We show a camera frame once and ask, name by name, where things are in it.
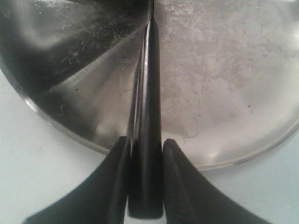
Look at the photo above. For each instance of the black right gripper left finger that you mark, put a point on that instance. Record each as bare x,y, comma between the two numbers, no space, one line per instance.
100,199

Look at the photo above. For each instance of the round steel plate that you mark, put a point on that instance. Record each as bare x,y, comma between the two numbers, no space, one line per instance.
229,70

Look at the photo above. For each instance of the black knife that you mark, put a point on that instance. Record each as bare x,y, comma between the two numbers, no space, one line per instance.
145,198

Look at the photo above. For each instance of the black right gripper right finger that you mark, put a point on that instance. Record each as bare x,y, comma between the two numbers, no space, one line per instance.
189,198

